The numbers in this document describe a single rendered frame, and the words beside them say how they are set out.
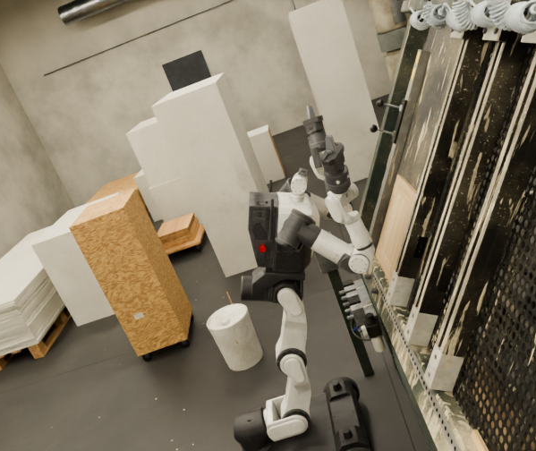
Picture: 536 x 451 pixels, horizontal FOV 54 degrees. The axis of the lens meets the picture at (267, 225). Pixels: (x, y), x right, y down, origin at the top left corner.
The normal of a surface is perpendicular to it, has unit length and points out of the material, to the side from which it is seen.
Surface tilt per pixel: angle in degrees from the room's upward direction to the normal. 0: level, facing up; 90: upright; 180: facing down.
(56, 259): 90
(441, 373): 90
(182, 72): 90
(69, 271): 90
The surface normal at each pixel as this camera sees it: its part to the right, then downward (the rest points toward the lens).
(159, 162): 0.00, 0.37
